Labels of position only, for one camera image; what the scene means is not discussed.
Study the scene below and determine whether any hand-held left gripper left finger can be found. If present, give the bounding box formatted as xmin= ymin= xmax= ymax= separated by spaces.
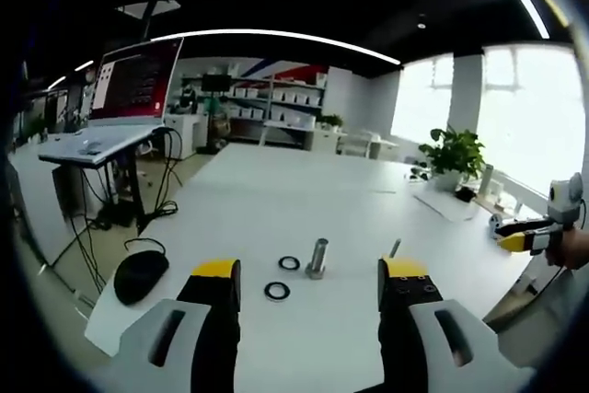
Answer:
xmin=98 ymin=257 xmax=242 ymax=393

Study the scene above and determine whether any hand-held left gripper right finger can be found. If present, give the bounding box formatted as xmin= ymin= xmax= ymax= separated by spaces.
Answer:
xmin=377 ymin=254 xmax=537 ymax=393

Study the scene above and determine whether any metal threaded stud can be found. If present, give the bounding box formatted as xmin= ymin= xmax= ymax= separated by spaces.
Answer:
xmin=304 ymin=237 xmax=330 ymax=282

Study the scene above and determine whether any person's right hand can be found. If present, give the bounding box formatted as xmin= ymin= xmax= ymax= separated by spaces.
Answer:
xmin=545 ymin=226 xmax=589 ymax=271

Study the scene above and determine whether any white paper sheet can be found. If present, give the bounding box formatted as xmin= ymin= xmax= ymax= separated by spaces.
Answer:
xmin=412 ymin=190 xmax=482 ymax=223

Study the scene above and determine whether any green potted plant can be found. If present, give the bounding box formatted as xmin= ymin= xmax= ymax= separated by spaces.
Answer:
xmin=417 ymin=124 xmax=488 ymax=192

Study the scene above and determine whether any computer tower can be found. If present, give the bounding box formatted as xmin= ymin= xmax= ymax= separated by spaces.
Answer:
xmin=51 ymin=164 xmax=89 ymax=218

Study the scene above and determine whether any grey standing desk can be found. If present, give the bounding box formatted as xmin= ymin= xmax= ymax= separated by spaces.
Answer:
xmin=37 ymin=123 xmax=167 ymax=231

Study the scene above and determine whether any white cabinet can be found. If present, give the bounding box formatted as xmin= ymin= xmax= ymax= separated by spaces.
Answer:
xmin=164 ymin=112 xmax=209 ymax=160

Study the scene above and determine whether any large monitor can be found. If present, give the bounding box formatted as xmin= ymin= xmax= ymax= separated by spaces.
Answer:
xmin=88 ymin=37 xmax=185 ymax=126

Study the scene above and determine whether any small black screen on stand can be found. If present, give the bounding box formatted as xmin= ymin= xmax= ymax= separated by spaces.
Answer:
xmin=200 ymin=73 xmax=233 ymax=156

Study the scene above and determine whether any shelf with white bins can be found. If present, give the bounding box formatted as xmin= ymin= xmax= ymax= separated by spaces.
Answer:
xmin=180 ymin=71 xmax=329 ymax=137

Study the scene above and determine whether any bundle of black cables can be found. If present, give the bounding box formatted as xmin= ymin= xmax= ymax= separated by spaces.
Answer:
xmin=67 ymin=126 xmax=183 ymax=311

